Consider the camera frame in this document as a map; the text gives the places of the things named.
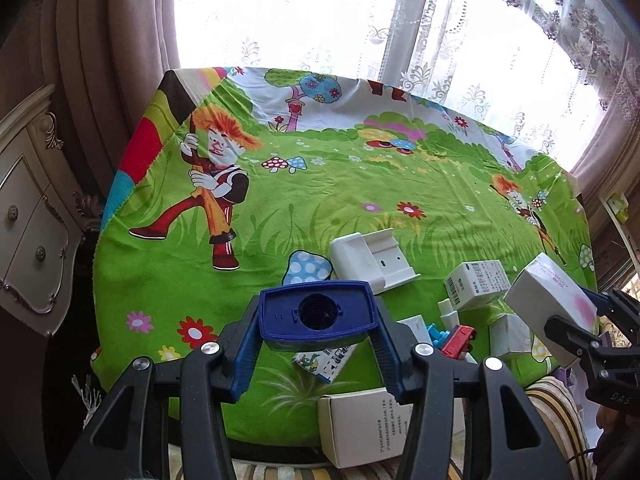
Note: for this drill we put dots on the striped sofa cushion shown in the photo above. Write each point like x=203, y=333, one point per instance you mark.
x=560, y=435

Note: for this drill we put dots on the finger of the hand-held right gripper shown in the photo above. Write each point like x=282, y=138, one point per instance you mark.
x=597, y=301
x=570, y=332

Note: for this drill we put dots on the white window post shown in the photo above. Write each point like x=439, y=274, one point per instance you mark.
x=407, y=20

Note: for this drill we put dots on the red toy truck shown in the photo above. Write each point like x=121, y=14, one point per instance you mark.
x=459, y=341

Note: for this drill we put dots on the white cube box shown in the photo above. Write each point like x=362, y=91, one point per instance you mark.
x=510, y=340

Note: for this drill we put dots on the dark blue box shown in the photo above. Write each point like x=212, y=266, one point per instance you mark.
x=280, y=310

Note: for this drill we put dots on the cream carved dresser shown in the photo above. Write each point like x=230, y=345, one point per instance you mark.
x=30, y=210

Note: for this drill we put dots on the white teal printed box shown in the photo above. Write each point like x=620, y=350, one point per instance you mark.
x=325, y=362

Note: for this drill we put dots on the white pink box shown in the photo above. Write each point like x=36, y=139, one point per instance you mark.
x=545, y=300

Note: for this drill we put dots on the large white cardboard box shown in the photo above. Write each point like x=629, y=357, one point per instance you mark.
x=360, y=425

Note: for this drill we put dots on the small tall white box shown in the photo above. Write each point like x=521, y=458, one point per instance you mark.
x=448, y=317

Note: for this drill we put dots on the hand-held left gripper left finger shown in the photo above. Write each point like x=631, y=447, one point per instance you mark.
x=245, y=355

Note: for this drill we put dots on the blue toy bricks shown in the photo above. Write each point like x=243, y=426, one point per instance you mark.
x=436, y=334

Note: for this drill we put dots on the patterned mauve curtain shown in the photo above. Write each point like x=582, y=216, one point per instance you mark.
x=615, y=135

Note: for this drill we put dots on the white lace curtain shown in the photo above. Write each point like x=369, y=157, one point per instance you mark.
x=500, y=60

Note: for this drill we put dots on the green white card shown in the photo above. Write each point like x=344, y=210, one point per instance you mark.
x=617, y=207

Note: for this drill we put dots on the white plastic holder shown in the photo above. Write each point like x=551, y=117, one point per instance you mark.
x=360, y=260

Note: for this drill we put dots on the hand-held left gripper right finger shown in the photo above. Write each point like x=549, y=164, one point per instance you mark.
x=390, y=360

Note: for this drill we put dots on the white box with barcode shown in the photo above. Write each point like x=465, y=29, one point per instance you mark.
x=480, y=282

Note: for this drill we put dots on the mauve drape curtain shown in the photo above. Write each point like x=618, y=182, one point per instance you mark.
x=100, y=35

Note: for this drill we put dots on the green cartoon printed tablecloth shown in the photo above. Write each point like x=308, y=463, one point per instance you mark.
x=325, y=185

